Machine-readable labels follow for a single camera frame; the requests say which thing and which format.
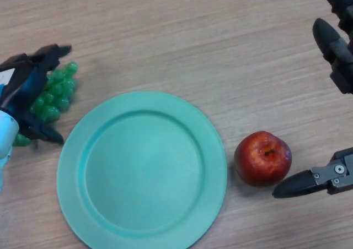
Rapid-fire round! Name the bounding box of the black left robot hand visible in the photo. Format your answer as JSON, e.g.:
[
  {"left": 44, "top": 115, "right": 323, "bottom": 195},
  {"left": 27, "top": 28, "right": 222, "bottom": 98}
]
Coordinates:
[{"left": 0, "top": 44, "right": 73, "bottom": 145}]

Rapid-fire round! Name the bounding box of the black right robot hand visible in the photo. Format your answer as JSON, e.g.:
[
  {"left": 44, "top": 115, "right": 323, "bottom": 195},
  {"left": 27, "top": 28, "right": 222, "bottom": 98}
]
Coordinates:
[{"left": 272, "top": 0, "right": 353, "bottom": 199}]

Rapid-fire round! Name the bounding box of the green grapes bunch with leaf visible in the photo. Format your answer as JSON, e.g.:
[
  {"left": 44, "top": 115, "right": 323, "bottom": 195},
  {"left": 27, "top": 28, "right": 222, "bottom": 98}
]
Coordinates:
[{"left": 13, "top": 61, "right": 79, "bottom": 147}]

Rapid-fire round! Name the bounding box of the round teal plate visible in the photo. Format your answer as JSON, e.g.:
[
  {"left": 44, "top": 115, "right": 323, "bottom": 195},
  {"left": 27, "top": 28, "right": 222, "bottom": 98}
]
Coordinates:
[{"left": 56, "top": 91, "right": 228, "bottom": 249}]

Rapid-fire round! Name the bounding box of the red apple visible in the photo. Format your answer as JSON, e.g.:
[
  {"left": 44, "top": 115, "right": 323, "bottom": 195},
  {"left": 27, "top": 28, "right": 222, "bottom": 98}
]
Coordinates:
[{"left": 234, "top": 131, "right": 292, "bottom": 188}]

